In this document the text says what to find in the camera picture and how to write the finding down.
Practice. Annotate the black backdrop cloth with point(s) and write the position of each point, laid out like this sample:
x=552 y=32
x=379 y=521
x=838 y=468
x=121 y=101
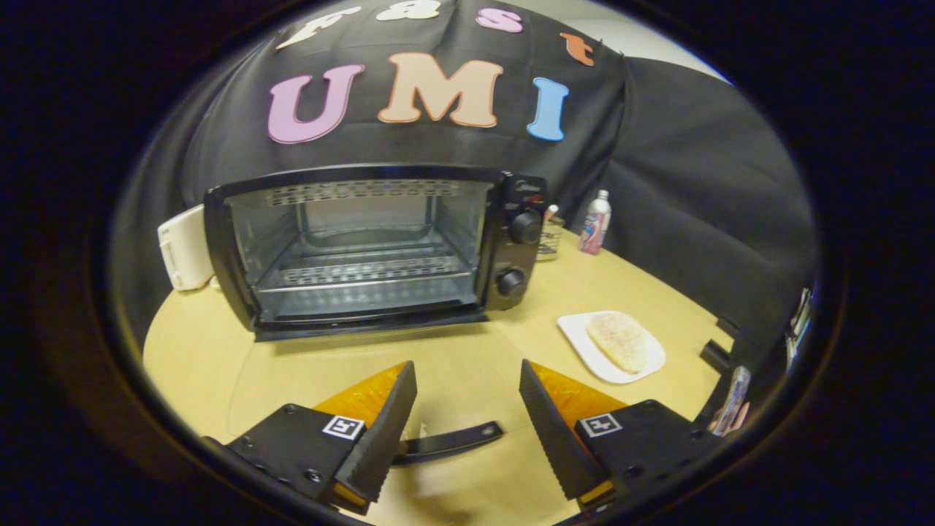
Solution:
x=694 y=183

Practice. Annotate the black toaster oven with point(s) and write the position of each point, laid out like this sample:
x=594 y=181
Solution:
x=522 y=197

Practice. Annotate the colourful printed packet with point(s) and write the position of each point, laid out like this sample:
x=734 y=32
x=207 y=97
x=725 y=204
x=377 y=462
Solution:
x=733 y=400

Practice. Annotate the white rectangular plate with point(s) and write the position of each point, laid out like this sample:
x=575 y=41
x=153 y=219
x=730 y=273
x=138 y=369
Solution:
x=577 y=334

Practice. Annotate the toasted bread slice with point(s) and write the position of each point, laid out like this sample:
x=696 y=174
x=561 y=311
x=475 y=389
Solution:
x=621 y=341

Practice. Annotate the clear glass container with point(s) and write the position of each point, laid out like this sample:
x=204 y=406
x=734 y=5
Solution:
x=549 y=239

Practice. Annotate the black table edge bracket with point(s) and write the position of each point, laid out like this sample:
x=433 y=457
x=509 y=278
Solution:
x=728 y=326
x=716 y=356

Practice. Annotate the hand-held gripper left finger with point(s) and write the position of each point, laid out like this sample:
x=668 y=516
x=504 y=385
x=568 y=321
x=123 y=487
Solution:
x=386 y=431

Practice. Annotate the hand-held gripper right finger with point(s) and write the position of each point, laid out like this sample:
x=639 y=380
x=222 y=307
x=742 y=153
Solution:
x=551 y=431

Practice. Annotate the white bread toaster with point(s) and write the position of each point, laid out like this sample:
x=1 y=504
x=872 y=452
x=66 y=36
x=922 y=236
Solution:
x=186 y=250

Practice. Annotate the pink labelled plastic bottle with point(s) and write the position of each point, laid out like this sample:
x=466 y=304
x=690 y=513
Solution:
x=595 y=228

